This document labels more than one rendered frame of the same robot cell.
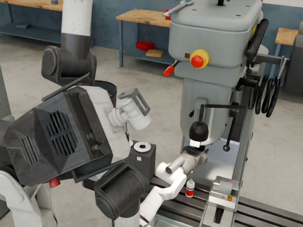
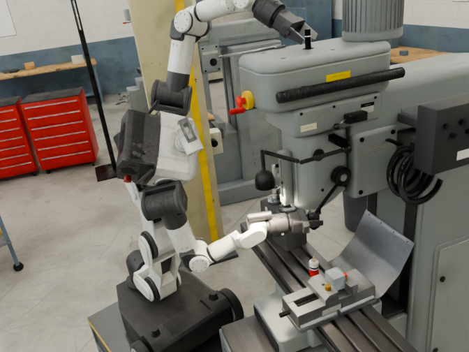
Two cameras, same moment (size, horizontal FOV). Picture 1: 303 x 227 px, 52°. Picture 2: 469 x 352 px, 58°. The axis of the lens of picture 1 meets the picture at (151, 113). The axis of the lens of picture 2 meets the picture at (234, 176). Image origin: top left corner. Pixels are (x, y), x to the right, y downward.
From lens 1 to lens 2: 115 cm
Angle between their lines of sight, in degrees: 45
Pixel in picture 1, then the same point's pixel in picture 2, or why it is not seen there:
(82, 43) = (175, 79)
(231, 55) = (264, 98)
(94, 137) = (142, 147)
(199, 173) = (359, 267)
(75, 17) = (172, 58)
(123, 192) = (155, 199)
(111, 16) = not seen: outside the picture
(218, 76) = (285, 124)
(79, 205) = not seen: hidden behind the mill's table
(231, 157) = (398, 260)
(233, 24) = (260, 66)
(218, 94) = (296, 147)
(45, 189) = not seen: hidden behind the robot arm
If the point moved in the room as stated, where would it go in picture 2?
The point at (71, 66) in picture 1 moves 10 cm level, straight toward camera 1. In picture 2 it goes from (164, 96) to (146, 103)
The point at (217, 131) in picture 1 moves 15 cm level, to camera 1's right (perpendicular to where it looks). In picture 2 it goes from (304, 193) to (340, 205)
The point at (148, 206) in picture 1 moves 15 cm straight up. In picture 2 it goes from (217, 244) to (212, 211)
